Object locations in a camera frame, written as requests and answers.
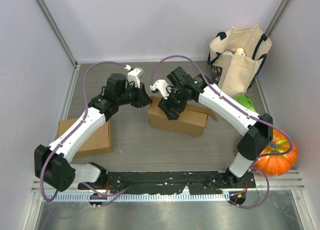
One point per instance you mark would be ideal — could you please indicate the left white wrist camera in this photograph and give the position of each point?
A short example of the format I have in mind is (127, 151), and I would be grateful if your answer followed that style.
(134, 75)

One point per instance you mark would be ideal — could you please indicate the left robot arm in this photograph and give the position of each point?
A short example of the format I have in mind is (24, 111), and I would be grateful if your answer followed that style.
(52, 163)

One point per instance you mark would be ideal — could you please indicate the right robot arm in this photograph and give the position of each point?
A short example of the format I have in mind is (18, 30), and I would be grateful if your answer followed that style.
(256, 130)

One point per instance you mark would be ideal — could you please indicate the brown cardboard sheet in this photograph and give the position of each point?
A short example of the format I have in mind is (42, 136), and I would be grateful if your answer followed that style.
(190, 122)

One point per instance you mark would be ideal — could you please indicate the brown cardboard box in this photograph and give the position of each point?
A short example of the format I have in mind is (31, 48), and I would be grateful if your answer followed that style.
(93, 137)

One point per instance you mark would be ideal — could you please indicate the beige canvas tote bag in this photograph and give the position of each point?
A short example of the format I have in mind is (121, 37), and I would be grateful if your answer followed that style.
(234, 76)

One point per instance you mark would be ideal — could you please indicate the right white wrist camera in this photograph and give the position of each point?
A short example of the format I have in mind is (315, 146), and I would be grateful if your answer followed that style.
(162, 87)

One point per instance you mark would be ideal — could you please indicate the green lettuce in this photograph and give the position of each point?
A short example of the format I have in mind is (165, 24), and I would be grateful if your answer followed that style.
(246, 102)

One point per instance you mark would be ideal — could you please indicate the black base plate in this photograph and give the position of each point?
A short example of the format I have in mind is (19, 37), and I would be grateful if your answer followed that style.
(169, 183)

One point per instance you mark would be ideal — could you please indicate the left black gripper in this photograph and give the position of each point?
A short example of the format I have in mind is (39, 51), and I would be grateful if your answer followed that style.
(143, 99)

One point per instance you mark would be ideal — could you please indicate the white bottle in bag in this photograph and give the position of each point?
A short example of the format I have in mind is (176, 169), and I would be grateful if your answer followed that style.
(234, 52)

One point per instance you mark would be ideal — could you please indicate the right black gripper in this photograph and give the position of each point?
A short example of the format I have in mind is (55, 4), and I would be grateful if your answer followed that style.
(165, 105)

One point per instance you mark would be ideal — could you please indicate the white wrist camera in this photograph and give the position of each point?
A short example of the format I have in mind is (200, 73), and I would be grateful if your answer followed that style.
(162, 87)
(134, 75)

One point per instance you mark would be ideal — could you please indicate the slotted cable duct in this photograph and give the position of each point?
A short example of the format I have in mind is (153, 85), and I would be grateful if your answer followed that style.
(185, 196)

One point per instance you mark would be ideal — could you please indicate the orange pumpkin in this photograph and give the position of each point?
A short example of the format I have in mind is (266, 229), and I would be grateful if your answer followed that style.
(280, 164)

